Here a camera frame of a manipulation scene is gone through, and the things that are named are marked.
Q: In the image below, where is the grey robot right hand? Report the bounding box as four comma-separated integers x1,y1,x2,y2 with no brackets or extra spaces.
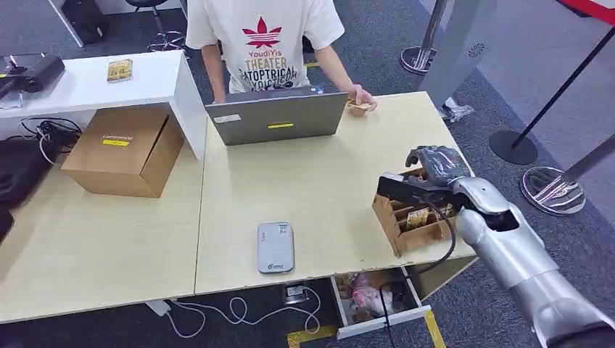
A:
405,144,473,189

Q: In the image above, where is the person's left hand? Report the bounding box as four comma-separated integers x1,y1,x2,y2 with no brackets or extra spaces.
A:
345,84,379,117

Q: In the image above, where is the clear plastic wrap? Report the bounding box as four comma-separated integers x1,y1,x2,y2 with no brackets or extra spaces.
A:
438,96,475,123

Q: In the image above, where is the wooden card box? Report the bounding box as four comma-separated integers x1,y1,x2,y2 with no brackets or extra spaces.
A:
371,165,463,259

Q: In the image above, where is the grey laptop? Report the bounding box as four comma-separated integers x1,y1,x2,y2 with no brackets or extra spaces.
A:
205,86,349,147

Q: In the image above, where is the grey pillar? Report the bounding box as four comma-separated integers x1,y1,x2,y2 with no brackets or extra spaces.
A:
418,0,498,107

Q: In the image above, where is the person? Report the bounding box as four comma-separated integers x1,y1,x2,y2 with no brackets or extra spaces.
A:
184,0,379,116

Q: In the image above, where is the chrome stanchion with mirrored base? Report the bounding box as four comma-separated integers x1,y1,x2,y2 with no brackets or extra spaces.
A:
519,134,615,217

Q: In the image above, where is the pink item in drawer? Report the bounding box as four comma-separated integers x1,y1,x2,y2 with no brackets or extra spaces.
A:
350,283,392,315

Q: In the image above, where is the white open drawer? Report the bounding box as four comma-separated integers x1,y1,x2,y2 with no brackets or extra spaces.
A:
330,268,432,341

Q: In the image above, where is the grey flat card reader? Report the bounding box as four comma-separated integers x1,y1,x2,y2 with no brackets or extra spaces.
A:
256,220,296,276

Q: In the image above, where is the small grey floor socket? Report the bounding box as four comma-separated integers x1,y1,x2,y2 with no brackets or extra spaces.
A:
284,286,310,305

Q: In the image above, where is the black stool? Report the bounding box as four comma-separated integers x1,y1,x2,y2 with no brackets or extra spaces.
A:
125,0,189,53

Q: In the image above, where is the brown cardboard box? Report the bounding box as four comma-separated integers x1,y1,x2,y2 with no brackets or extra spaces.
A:
61,106,186,199

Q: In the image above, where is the white side table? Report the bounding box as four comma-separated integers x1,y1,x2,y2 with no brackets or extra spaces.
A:
0,49,208,162

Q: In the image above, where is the black cabinet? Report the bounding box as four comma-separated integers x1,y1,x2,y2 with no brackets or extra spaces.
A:
59,0,109,47

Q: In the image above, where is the white power adapter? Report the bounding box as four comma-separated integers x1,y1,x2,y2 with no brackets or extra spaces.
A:
145,299,172,318

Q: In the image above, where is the black device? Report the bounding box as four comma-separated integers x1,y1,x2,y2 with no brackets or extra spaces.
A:
0,52,66,94

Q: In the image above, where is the black bag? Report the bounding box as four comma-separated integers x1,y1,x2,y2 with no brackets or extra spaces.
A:
0,138,54,208

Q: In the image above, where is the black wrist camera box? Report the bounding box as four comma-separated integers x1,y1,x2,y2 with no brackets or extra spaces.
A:
376,173,456,207

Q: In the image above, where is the chrome stanchion post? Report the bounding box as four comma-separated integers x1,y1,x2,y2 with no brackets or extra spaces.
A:
400,0,449,76

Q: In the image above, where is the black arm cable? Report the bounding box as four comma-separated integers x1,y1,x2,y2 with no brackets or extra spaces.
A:
378,196,458,348

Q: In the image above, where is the black stanchion post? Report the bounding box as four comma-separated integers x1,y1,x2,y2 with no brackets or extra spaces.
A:
488,26,615,166

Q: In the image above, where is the white cable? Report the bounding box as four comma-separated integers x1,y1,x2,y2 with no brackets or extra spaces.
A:
163,285,322,339

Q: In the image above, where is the black cable bundle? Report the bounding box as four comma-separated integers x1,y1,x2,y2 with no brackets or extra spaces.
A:
18,116,83,166

